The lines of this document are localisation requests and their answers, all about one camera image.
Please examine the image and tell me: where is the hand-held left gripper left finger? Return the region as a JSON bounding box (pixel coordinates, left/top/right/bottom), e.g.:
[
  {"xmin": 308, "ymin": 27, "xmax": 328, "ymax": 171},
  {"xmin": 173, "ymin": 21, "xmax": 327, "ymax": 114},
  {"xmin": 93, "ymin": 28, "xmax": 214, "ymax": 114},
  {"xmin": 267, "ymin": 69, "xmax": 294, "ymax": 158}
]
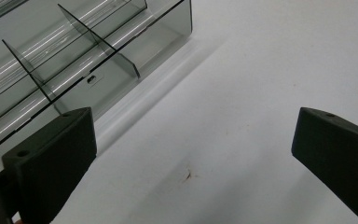
[{"xmin": 1, "ymin": 106, "xmax": 98, "ymax": 224}]

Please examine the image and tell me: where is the clear grey acrylic organizer box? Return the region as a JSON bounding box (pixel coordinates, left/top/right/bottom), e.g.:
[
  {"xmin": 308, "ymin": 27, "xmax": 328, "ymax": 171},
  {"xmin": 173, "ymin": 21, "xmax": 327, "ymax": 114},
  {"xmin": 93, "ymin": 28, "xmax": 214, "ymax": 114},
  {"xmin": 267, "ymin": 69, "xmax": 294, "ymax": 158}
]
[{"xmin": 0, "ymin": 0, "xmax": 193, "ymax": 175}]

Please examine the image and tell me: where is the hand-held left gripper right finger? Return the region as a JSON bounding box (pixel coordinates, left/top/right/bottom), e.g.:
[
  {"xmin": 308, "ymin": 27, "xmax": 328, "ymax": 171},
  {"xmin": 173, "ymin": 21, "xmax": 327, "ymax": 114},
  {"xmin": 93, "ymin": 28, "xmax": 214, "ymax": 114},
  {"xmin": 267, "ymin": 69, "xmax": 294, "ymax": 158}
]
[{"xmin": 291, "ymin": 106, "xmax": 358, "ymax": 224}]

